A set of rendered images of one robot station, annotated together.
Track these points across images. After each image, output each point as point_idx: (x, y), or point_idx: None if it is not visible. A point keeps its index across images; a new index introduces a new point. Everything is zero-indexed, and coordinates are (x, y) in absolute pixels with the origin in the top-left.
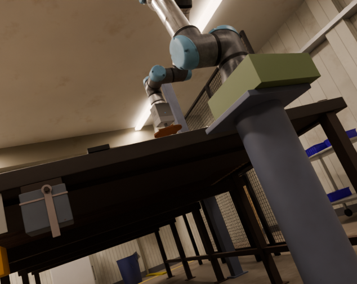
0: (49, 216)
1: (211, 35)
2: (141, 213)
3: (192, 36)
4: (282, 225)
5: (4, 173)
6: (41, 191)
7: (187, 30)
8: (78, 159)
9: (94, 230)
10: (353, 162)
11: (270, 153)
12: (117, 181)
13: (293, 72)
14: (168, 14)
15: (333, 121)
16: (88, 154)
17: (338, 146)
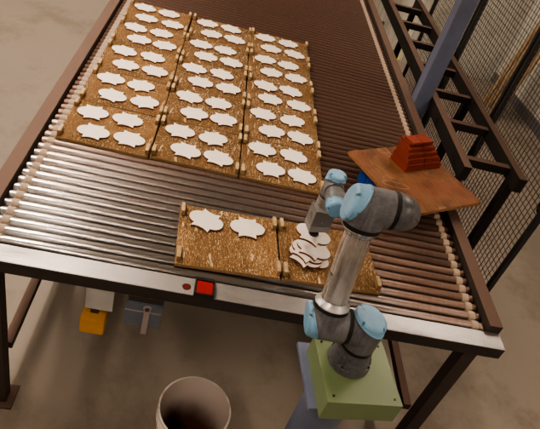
0: (142, 323)
1: (346, 334)
2: None
3: (323, 329)
4: (286, 427)
5: (121, 283)
6: (143, 309)
7: (326, 318)
8: (182, 296)
9: None
10: (439, 387)
11: (307, 414)
12: None
13: (361, 416)
14: (336, 276)
15: (463, 359)
16: (192, 295)
17: (445, 370)
